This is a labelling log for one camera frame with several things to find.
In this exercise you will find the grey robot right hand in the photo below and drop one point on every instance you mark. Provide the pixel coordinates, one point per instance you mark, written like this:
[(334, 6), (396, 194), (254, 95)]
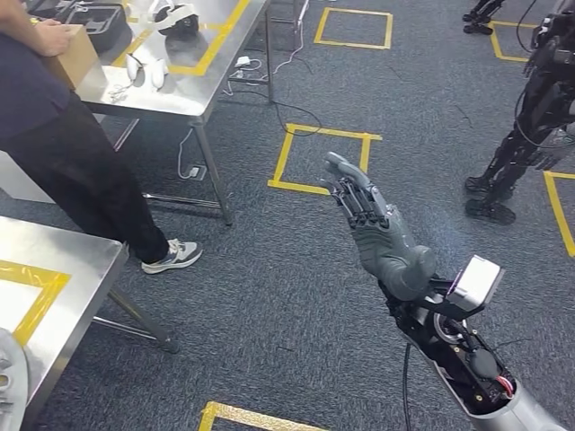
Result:
[(386, 250)]

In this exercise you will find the grey plastic wheel cover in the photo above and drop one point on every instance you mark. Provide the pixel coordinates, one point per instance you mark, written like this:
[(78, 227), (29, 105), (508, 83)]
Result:
[(11, 380)]

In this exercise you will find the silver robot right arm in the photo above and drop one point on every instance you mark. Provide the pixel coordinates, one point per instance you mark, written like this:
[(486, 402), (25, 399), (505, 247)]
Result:
[(520, 410)]

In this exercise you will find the stainless steel workbench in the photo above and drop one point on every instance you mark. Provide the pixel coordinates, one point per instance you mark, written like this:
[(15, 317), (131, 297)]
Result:
[(81, 268)]

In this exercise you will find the yellow floor tape square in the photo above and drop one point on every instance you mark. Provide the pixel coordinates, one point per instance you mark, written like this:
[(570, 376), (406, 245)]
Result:
[(496, 41), (323, 131), (233, 411), (350, 44)]

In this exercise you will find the black humanoid robot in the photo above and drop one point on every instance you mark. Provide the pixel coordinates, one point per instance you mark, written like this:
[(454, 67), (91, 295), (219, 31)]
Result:
[(539, 101), (480, 18)]

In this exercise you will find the metal floor socket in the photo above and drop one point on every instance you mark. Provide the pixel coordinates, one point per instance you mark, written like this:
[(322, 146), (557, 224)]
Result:
[(196, 172)]

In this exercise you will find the white power strip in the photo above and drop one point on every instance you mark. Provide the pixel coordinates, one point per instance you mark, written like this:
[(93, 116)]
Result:
[(242, 60)]

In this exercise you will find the stainless steel table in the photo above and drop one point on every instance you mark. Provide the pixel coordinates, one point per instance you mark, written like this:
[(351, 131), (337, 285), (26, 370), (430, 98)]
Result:
[(189, 89)]

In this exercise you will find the white VR controller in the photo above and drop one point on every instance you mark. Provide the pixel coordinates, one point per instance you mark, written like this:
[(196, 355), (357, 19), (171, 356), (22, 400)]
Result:
[(133, 66), (159, 74)]

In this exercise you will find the white VR headset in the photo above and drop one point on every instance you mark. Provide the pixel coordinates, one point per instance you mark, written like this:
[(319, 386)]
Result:
[(175, 18)]

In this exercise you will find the person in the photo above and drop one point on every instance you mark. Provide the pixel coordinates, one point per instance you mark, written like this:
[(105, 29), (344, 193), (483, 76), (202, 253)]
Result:
[(67, 149)]

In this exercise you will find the black carrying case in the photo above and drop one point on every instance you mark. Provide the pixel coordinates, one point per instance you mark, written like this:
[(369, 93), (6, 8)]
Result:
[(101, 27)]

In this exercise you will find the yellow tape twin rectangle marking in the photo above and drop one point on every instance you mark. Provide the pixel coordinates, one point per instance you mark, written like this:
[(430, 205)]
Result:
[(47, 297)]

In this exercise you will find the cardboard box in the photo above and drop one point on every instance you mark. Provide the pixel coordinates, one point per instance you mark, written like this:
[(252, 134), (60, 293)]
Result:
[(76, 59)]

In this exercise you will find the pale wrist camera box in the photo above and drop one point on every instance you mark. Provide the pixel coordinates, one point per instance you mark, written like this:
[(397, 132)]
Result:
[(478, 282)]

